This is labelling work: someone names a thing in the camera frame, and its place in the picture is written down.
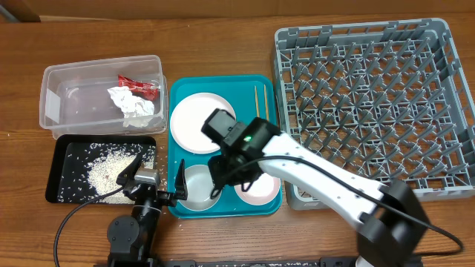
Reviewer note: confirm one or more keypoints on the pink shallow bowl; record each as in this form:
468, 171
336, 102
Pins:
261, 192

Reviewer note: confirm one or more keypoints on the grey bowl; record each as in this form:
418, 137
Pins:
199, 186

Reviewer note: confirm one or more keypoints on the red snack wrapper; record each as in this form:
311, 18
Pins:
145, 90

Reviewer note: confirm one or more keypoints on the teal plastic serving tray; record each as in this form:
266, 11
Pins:
238, 91

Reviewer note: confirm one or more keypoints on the white napkin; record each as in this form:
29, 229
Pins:
129, 104

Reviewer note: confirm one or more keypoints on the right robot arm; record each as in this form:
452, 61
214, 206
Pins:
389, 219

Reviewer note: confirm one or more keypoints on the left wooden chopstick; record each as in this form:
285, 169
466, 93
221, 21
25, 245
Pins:
257, 106

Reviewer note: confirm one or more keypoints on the grey plastic dishwasher rack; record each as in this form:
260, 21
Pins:
384, 100

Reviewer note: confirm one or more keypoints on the right wooden chopstick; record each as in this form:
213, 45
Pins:
266, 102

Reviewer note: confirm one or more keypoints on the white round plate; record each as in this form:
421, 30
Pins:
189, 116

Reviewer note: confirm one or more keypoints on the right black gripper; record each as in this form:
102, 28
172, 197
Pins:
220, 166

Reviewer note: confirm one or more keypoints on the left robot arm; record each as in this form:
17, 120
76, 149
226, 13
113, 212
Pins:
131, 236

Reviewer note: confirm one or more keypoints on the wooden chopstick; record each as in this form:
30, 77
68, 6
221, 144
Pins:
266, 102
257, 106

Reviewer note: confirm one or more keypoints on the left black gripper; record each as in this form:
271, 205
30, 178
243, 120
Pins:
180, 191

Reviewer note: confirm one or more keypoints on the black rectangular tray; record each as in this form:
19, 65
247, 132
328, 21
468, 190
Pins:
60, 150

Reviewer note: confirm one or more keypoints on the clear plastic waste bin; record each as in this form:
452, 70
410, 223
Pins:
74, 97

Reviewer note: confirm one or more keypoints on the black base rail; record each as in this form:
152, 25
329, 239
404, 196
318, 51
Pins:
322, 262

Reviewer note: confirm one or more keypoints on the white rice pile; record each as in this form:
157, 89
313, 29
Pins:
90, 169

